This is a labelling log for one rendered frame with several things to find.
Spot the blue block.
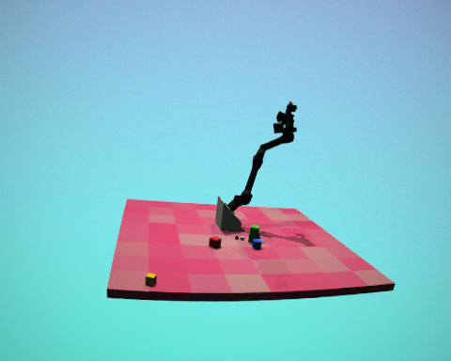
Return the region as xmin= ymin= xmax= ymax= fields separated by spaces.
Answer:
xmin=253 ymin=239 xmax=261 ymax=250

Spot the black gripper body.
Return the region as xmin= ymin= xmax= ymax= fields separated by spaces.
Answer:
xmin=282 ymin=104 xmax=297 ymax=124

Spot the small yellow block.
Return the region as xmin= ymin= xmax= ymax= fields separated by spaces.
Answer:
xmin=146 ymin=273 xmax=157 ymax=286

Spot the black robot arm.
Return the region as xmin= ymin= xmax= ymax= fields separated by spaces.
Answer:
xmin=226 ymin=111 xmax=297 ymax=213

